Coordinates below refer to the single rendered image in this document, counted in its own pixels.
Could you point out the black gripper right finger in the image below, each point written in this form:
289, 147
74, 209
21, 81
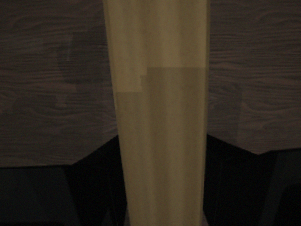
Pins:
242, 188

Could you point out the light wooden board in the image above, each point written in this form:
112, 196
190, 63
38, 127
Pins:
159, 63

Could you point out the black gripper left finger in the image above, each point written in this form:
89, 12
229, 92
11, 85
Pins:
90, 192

